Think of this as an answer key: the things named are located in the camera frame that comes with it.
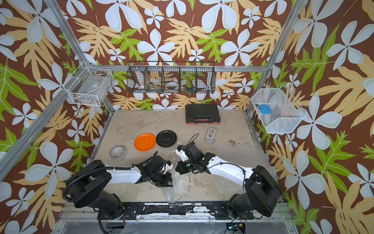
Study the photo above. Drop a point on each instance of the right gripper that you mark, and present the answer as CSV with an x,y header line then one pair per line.
x,y
181,169

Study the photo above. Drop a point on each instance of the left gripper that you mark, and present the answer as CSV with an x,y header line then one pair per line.
x,y
167,182

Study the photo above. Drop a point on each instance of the clear bubble wrap sheet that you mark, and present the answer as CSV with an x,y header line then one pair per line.
x,y
207,187

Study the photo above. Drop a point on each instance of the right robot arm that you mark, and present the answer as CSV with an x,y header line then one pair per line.
x,y
260,190

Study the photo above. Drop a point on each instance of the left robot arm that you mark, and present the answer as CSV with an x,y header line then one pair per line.
x,y
86,188

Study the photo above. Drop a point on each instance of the white tape dispenser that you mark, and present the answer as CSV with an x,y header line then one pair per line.
x,y
210,136

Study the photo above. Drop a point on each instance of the orange plate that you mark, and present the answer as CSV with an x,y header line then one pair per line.
x,y
145,142

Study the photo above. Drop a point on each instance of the black plate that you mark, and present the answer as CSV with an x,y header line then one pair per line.
x,y
166,138

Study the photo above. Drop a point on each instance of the black plastic case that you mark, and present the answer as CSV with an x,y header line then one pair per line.
x,y
202,113

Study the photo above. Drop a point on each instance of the blue object in basket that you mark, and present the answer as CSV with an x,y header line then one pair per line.
x,y
265,109

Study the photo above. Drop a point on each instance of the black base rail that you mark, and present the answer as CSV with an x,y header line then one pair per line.
x,y
136,211

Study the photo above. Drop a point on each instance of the black wire basket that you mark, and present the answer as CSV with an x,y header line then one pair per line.
x,y
171,77

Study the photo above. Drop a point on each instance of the white wire basket right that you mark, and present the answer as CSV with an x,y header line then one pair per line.
x,y
286,112

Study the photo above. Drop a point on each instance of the white wire basket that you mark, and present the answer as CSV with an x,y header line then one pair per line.
x,y
89,85
286,112

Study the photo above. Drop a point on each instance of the white wire basket left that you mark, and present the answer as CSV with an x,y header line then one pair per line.
x,y
89,85

